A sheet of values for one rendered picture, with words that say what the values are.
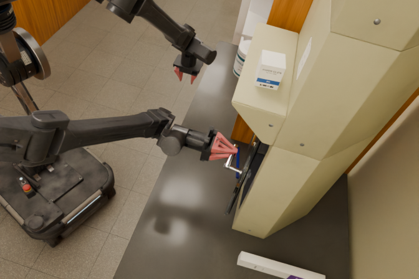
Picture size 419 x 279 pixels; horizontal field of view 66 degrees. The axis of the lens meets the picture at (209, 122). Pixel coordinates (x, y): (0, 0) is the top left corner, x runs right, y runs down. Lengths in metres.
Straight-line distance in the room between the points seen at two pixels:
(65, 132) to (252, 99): 0.39
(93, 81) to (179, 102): 0.74
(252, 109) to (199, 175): 0.59
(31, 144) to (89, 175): 1.36
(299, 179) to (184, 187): 0.49
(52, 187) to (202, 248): 1.15
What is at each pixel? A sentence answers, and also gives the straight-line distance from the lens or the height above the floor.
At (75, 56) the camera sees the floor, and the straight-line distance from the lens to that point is 3.17.
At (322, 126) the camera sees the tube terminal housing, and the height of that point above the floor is 1.51.
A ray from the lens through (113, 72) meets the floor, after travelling 2.97.
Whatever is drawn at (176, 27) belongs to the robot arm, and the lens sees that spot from 0.99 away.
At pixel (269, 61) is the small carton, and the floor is 1.57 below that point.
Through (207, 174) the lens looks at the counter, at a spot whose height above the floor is 0.94.
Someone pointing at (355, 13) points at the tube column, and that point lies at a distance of 0.53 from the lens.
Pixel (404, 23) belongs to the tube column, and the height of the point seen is 1.75.
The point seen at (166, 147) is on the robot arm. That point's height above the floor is 1.24.
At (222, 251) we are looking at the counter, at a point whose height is 0.94.
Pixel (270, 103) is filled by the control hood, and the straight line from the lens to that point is 0.67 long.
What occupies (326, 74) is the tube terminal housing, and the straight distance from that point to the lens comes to 0.59.
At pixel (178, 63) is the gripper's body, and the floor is 1.19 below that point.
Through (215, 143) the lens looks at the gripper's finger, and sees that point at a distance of 0.93.
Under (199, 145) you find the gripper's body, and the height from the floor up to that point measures 1.21.
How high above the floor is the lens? 1.97
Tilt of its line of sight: 49 degrees down
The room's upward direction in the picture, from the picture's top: 12 degrees clockwise
